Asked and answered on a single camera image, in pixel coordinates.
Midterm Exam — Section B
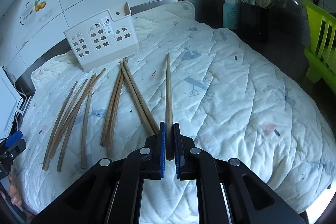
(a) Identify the white plastic utensil caddy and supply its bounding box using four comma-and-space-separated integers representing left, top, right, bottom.
64, 2, 140, 71

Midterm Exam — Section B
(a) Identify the person left hand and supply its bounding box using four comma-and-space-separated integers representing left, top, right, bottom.
1, 173, 22, 207

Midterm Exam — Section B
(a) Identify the white appliance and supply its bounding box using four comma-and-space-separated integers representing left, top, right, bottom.
0, 68, 22, 139

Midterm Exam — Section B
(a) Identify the white quilted mat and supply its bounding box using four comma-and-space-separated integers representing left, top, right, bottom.
12, 2, 335, 214

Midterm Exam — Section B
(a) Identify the teal soap dispenser bottle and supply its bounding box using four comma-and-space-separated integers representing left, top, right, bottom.
222, 0, 240, 30

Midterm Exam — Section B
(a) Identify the black utensil holder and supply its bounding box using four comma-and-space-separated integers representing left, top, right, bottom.
238, 3, 267, 33

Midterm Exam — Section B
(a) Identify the green plastic rack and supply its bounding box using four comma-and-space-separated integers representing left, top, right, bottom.
301, 0, 335, 91

